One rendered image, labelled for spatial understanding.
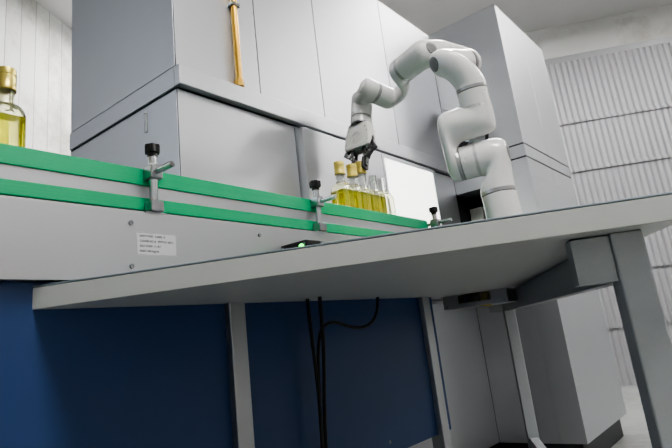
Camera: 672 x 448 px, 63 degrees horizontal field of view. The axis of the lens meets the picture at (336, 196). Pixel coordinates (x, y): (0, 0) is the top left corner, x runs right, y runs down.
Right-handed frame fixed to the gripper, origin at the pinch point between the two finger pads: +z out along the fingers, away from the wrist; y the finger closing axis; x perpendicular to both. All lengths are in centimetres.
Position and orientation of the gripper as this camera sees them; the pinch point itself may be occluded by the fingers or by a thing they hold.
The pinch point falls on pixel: (360, 164)
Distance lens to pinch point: 183.5
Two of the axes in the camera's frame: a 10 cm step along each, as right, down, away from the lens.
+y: 7.8, -2.4, -5.8
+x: 6.3, 3.7, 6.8
